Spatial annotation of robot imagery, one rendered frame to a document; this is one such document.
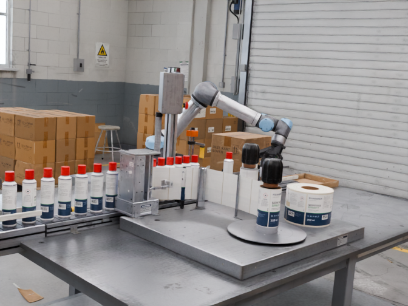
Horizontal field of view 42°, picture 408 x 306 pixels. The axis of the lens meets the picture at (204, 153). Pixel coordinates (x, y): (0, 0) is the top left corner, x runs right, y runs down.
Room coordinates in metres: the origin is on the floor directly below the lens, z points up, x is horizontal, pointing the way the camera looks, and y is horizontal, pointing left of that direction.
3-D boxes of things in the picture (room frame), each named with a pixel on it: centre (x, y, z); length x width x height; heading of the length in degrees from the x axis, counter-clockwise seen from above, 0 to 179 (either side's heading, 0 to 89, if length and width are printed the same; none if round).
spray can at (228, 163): (2.74, -0.13, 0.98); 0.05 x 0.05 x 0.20
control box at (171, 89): (2.55, 0.18, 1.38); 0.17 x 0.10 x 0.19; 10
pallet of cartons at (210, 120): (7.07, 0.22, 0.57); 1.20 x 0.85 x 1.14; 144
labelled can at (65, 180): (2.06, 0.54, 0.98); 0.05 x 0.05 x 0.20
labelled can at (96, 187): (2.16, 0.43, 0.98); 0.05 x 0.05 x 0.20
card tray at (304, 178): (3.27, -0.66, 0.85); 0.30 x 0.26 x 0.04; 135
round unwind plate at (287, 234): (2.02, -0.27, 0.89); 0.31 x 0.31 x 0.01
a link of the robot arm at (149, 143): (3.02, 0.28, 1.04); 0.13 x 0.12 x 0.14; 171
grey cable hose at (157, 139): (2.52, 0.23, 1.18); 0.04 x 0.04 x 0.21
